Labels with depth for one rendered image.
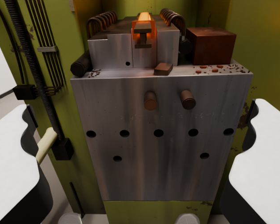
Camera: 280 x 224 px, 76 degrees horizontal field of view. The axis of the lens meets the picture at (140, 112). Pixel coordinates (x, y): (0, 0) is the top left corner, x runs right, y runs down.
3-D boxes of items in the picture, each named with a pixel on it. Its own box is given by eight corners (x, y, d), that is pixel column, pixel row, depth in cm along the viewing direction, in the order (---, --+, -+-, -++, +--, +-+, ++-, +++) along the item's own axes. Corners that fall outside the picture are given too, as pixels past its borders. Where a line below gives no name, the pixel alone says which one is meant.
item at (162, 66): (160, 67, 42) (160, 62, 41) (173, 68, 41) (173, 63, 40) (154, 74, 38) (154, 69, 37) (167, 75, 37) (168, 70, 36)
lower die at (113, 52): (177, 66, 42) (180, 26, 37) (92, 69, 43) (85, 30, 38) (162, 34, 77) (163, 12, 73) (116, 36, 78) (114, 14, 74)
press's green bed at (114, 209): (196, 258, 85) (214, 201, 60) (117, 257, 87) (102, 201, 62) (178, 165, 132) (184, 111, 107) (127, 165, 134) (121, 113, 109)
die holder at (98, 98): (214, 201, 60) (254, 73, 36) (102, 201, 62) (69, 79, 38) (184, 111, 107) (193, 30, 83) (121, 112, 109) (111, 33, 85)
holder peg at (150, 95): (157, 110, 37) (157, 99, 35) (144, 111, 37) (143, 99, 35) (156, 101, 40) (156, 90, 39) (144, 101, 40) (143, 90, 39)
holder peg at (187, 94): (195, 110, 36) (197, 98, 35) (182, 110, 37) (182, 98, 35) (191, 100, 40) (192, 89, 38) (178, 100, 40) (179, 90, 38)
